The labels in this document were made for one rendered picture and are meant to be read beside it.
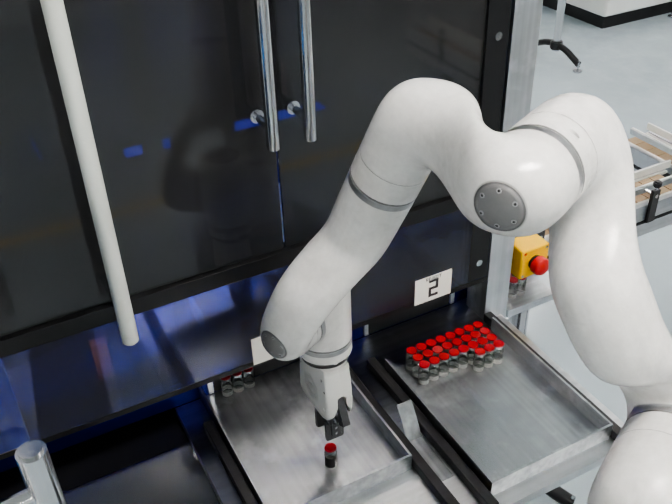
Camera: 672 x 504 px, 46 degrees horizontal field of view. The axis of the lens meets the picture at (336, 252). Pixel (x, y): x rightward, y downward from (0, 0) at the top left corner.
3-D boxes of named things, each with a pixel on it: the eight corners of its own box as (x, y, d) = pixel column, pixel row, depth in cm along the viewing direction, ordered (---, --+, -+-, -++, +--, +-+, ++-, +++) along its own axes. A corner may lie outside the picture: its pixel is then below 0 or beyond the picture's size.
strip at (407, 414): (395, 427, 143) (396, 404, 140) (410, 421, 144) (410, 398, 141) (438, 483, 133) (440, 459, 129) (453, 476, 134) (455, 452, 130)
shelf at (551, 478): (176, 415, 150) (174, 408, 149) (477, 301, 176) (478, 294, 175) (282, 628, 115) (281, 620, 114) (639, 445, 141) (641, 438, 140)
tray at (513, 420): (384, 372, 155) (384, 359, 153) (492, 329, 165) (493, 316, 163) (490, 497, 130) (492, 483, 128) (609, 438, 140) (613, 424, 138)
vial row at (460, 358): (415, 379, 153) (416, 362, 150) (490, 349, 159) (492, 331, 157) (421, 386, 151) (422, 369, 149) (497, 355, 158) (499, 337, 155)
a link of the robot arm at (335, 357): (286, 327, 122) (287, 342, 123) (311, 360, 115) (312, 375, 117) (334, 309, 125) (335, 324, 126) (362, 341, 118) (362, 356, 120)
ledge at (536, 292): (469, 284, 181) (469, 277, 180) (514, 267, 186) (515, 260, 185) (507, 318, 171) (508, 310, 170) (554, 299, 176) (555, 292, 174)
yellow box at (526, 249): (497, 263, 171) (500, 235, 166) (524, 253, 173) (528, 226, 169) (520, 281, 165) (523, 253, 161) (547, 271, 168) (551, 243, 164)
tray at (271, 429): (200, 398, 151) (197, 385, 149) (321, 352, 160) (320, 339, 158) (273, 532, 126) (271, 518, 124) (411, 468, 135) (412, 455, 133)
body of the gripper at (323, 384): (288, 334, 123) (293, 387, 130) (318, 373, 116) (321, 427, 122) (331, 319, 126) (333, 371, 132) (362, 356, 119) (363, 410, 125)
